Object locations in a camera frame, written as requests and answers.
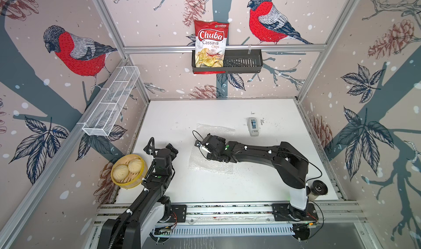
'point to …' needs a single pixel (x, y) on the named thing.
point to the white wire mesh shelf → (110, 100)
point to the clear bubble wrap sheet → (199, 159)
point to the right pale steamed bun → (135, 165)
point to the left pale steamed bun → (120, 172)
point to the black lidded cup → (318, 188)
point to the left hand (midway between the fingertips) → (169, 144)
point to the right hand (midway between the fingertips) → (213, 143)
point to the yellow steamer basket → (129, 171)
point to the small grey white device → (252, 124)
